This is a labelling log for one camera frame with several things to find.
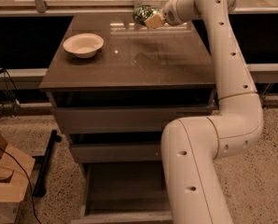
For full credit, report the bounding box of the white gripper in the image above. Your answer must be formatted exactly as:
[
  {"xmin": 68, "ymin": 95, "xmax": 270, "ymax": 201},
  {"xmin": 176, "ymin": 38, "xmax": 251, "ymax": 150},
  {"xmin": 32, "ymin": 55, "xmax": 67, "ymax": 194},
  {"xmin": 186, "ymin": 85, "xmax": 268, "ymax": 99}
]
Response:
[{"xmin": 145, "ymin": 0, "xmax": 188, "ymax": 29}]

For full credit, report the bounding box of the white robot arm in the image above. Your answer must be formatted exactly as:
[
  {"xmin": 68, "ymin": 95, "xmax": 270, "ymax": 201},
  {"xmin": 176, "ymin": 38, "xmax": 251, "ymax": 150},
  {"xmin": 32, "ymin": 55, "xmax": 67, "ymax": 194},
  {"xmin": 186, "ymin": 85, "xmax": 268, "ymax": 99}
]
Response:
[{"xmin": 146, "ymin": 0, "xmax": 263, "ymax": 224}]

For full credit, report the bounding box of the grey drawer cabinet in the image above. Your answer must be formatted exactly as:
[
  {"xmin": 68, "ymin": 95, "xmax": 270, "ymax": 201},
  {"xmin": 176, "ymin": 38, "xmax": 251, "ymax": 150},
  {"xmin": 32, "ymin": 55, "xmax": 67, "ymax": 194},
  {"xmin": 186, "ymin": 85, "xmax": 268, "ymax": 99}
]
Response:
[{"xmin": 39, "ymin": 13, "xmax": 217, "ymax": 173}]

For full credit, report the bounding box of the top grey drawer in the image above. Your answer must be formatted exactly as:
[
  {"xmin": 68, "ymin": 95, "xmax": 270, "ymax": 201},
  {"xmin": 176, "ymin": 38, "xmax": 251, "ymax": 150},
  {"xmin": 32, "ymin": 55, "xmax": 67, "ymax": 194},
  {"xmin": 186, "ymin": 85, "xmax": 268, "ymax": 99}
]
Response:
[{"xmin": 53, "ymin": 106, "xmax": 213, "ymax": 134}]

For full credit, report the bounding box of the grey drawer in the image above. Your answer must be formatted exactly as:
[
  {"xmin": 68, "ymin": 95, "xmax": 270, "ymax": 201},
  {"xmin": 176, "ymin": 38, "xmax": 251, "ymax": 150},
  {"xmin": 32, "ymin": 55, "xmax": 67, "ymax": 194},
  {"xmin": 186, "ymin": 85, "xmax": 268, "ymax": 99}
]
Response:
[
  {"xmin": 53, "ymin": 106, "xmax": 213, "ymax": 134},
  {"xmin": 70, "ymin": 143, "xmax": 161, "ymax": 163},
  {"xmin": 71, "ymin": 160, "xmax": 174, "ymax": 224}
]

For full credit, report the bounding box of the middle grey drawer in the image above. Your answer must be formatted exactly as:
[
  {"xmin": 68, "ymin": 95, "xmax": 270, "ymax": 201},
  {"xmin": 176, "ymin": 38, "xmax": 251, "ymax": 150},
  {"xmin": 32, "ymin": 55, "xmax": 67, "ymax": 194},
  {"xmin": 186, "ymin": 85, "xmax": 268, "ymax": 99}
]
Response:
[{"xmin": 70, "ymin": 143, "xmax": 161, "ymax": 163}]

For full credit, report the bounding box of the bottom grey drawer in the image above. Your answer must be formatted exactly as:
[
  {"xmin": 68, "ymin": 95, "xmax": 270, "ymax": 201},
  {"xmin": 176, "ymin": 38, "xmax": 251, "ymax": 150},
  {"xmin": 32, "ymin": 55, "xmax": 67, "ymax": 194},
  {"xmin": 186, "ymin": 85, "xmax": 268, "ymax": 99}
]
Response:
[{"xmin": 71, "ymin": 160, "xmax": 174, "ymax": 224}]

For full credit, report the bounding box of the white bowl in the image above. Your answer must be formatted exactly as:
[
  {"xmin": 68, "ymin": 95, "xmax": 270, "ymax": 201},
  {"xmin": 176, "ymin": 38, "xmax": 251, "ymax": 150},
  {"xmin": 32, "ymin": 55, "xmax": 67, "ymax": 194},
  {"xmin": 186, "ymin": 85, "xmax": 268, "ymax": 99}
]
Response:
[{"xmin": 63, "ymin": 34, "xmax": 104, "ymax": 59}]

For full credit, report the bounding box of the black metal stand leg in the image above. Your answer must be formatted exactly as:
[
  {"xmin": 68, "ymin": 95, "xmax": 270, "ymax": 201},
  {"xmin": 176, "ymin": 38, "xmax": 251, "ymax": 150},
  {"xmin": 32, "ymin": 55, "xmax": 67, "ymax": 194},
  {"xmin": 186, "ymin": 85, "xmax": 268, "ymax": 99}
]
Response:
[{"xmin": 33, "ymin": 130, "xmax": 62, "ymax": 197}]

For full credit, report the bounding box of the cardboard box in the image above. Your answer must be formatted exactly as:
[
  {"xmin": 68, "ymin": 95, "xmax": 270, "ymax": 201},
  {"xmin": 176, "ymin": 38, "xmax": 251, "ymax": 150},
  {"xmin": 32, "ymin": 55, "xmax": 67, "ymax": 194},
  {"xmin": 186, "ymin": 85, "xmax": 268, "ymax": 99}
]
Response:
[{"xmin": 0, "ymin": 134, "xmax": 35, "ymax": 224}]

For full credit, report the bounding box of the black cable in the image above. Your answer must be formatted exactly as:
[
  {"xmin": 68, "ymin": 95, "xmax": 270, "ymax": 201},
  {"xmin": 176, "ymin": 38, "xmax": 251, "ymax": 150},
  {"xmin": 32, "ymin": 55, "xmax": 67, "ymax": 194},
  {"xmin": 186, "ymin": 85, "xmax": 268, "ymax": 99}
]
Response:
[{"xmin": 0, "ymin": 136, "xmax": 43, "ymax": 224}]

